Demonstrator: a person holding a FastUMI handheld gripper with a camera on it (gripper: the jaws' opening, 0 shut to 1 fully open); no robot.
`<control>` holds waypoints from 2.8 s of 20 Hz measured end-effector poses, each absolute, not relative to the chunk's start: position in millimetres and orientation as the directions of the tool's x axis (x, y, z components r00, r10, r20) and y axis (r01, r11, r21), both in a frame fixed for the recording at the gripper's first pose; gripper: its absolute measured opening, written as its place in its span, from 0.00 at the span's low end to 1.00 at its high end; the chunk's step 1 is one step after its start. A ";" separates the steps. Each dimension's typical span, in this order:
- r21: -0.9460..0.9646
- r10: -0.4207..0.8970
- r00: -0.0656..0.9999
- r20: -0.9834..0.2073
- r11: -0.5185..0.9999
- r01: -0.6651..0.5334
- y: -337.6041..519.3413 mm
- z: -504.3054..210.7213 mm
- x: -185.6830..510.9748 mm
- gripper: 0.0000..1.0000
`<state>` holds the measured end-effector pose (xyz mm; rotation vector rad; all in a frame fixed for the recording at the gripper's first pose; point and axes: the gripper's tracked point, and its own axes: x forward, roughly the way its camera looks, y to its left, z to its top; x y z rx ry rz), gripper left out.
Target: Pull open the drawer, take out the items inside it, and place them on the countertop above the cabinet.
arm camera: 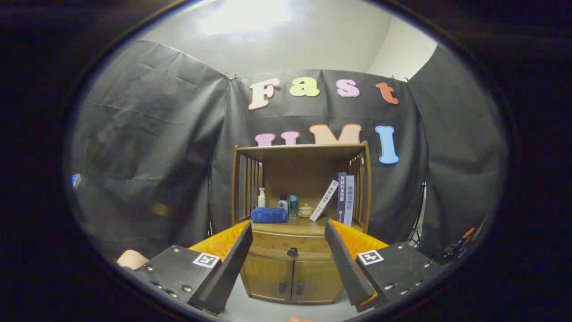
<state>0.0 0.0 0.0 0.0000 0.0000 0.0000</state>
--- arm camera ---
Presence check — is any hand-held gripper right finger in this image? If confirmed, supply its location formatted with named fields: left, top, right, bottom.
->
left=324, top=219, right=443, bottom=313

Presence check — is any dark blue book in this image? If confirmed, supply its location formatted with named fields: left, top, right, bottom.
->
left=336, top=172, right=348, bottom=223

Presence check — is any black tripod stand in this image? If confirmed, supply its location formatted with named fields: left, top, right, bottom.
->
left=408, top=181, right=427, bottom=249

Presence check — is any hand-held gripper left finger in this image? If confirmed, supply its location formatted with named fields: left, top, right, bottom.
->
left=134, top=220, right=254, bottom=315

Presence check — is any blue folded towel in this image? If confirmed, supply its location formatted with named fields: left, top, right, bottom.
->
left=250, top=207, right=289, bottom=224

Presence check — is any black backdrop cloth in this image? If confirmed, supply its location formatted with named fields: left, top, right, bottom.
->
left=69, top=39, right=508, bottom=264

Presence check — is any black equipment with orange clip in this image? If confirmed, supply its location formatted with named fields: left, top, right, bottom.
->
left=440, top=217, right=488, bottom=264

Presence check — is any wooden cabinet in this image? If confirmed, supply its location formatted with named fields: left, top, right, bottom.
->
left=231, top=141, right=372, bottom=305

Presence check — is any light purple book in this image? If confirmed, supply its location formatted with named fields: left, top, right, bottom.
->
left=344, top=175, right=355, bottom=226

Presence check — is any wooden countertop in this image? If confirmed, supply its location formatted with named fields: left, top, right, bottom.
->
left=251, top=217, right=363, bottom=236

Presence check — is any white book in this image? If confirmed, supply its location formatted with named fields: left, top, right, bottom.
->
left=309, top=180, right=339, bottom=222

